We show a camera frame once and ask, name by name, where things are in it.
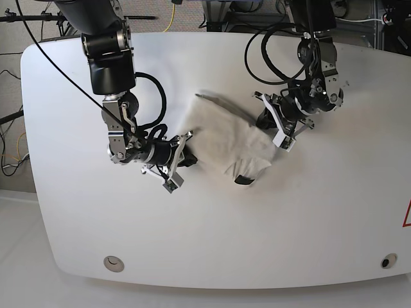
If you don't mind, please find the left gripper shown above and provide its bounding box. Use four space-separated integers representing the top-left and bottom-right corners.
252 91 315 139

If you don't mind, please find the table cable grommet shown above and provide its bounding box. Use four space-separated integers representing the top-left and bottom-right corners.
381 253 398 269
103 256 125 273

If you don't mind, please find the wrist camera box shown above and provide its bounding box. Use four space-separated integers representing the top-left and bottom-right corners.
272 131 296 152
162 173 184 194

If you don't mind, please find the black floor cables left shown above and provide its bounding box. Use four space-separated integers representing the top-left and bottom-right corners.
0 69 25 176

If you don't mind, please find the black tripod stand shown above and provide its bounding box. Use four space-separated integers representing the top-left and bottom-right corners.
1 8 157 40

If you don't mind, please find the right table cable grommet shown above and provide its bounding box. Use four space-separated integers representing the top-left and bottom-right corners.
381 253 398 269

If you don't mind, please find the white printed T-shirt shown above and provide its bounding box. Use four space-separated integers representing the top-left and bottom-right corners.
182 94 277 186

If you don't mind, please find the left table cable grommet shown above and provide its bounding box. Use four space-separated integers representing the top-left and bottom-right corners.
103 256 125 273

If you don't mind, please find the yellow cable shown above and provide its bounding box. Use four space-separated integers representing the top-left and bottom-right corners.
162 4 177 33

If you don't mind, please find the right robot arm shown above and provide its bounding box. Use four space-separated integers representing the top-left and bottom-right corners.
56 1 197 192

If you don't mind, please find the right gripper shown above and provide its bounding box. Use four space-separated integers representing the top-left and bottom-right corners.
140 130 198 183

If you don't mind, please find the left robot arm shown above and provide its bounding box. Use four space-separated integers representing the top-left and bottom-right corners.
253 1 344 150

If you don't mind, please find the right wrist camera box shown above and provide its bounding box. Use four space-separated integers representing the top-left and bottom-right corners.
162 173 184 194

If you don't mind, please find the white cable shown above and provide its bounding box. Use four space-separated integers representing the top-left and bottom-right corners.
335 17 385 25

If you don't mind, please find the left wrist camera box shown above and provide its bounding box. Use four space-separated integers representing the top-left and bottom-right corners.
272 131 296 152

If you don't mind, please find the red triangle warning sticker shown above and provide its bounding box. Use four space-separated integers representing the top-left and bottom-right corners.
402 201 411 228

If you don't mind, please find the grey metal frame base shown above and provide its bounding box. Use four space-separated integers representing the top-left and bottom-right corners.
198 1 289 33

